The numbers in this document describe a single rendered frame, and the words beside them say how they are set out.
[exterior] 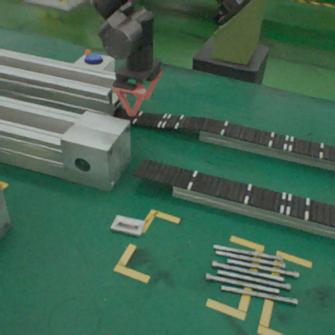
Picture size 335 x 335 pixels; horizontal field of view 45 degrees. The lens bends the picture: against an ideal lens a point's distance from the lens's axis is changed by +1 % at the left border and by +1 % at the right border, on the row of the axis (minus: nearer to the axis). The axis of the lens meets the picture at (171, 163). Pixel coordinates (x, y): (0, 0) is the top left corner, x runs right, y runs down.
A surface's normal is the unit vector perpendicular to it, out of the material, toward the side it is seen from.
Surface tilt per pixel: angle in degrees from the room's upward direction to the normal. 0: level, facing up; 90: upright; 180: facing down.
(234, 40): 90
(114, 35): 90
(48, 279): 0
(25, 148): 90
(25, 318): 0
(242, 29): 90
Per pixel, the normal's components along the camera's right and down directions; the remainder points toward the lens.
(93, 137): 0.05, -0.78
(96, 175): -0.30, 0.58
